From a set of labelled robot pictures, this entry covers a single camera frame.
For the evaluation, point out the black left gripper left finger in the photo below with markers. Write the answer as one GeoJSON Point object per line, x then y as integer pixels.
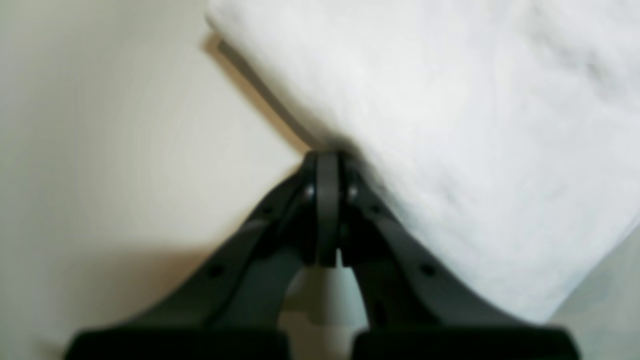
{"type": "Point", "coordinates": [229, 307]}

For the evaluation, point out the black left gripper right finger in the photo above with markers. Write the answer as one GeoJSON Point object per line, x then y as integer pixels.
{"type": "Point", "coordinates": [417, 309]}

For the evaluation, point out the white printed T-shirt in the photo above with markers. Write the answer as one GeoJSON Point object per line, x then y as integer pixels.
{"type": "Point", "coordinates": [504, 134]}

